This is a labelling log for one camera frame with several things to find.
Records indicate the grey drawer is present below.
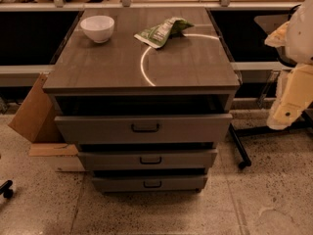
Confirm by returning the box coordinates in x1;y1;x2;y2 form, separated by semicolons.
92;175;207;193
78;149;217;171
55;114;232;144

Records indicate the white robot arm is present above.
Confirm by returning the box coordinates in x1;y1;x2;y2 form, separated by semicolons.
265;0;313;130

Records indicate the grey three-drawer cabinet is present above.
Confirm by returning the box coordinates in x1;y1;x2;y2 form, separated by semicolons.
44;8;240;179

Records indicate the grey top drawer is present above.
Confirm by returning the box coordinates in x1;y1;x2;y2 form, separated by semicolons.
55;114;232;144

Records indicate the grey bottom drawer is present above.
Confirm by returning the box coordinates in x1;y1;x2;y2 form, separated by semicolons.
92;175;207;193

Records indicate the green snack bag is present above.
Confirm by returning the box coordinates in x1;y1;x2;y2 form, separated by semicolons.
134;17;193;49

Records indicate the white ceramic bowl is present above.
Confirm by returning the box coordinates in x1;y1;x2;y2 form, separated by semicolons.
80;16;114;43

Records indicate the black metal stand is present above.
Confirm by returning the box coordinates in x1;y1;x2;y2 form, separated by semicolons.
228;3;313;170

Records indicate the brown cardboard box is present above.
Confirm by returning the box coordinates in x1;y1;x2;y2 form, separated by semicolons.
8;73;84;172

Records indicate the black chair caster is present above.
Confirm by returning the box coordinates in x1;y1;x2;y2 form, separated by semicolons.
0;180;14;199

